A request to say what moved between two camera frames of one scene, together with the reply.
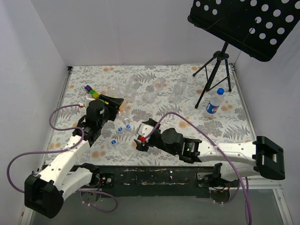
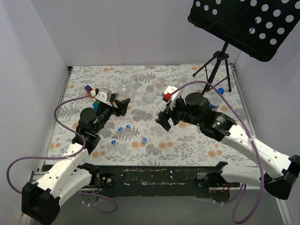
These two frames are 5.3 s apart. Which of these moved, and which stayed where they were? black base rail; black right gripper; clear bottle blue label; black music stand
Moved: black right gripper
Stayed: black base rail; clear bottle blue label; black music stand
